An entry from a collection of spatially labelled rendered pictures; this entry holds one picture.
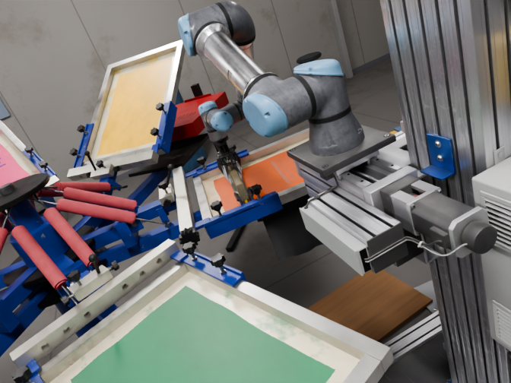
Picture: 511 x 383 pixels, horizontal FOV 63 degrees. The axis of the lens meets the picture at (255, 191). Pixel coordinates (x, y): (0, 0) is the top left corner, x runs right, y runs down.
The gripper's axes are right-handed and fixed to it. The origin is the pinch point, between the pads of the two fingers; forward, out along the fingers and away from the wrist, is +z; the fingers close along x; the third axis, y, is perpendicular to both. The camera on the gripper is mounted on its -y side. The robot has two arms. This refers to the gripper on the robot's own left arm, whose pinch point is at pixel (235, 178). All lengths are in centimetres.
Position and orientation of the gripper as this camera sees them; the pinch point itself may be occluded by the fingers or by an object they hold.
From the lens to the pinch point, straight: 184.6
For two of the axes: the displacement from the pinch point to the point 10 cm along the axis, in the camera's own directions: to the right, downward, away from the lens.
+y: 2.2, 3.8, -9.0
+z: 3.2, 8.4, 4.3
